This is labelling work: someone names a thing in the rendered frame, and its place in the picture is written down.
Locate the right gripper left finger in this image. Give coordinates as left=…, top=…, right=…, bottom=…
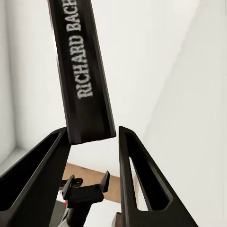
left=0, top=127, right=71, bottom=227

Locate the hardback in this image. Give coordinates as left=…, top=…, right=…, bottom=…
left=47, top=0, right=117, bottom=145

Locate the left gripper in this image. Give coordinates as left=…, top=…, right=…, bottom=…
left=61, top=171, right=111, bottom=221

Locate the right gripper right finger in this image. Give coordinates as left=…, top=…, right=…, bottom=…
left=118, top=126, right=199, bottom=227

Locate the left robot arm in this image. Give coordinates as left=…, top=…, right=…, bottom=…
left=57, top=171, right=111, bottom=227

